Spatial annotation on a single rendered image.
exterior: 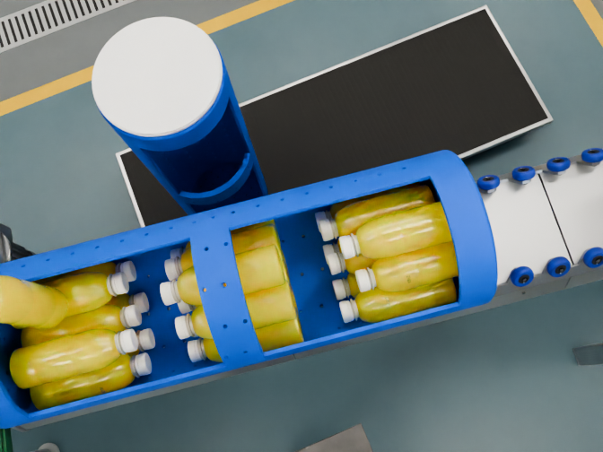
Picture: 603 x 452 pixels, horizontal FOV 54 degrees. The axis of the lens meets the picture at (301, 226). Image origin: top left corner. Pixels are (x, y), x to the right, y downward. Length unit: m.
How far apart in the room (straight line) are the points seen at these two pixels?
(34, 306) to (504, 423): 1.64
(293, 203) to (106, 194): 1.50
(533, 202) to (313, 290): 0.50
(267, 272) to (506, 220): 0.56
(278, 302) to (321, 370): 1.15
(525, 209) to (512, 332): 0.97
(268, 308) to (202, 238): 0.16
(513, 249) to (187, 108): 0.73
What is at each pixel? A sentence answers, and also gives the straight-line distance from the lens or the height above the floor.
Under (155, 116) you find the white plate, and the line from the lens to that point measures 1.28.
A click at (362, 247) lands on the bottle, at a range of 0.99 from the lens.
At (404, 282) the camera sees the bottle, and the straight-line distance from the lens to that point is 1.03.
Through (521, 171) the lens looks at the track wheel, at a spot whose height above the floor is 0.97.
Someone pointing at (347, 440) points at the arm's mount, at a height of 1.01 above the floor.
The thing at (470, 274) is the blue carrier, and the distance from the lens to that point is 0.99.
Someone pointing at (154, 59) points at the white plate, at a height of 1.04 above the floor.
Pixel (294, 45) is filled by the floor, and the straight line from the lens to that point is 2.52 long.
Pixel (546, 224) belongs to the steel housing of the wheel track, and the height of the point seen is 0.93.
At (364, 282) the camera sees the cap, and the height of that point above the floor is 1.13.
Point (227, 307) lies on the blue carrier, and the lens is 0.94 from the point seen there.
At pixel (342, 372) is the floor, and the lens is 2.14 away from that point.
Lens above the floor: 2.14
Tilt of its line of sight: 75 degrees down
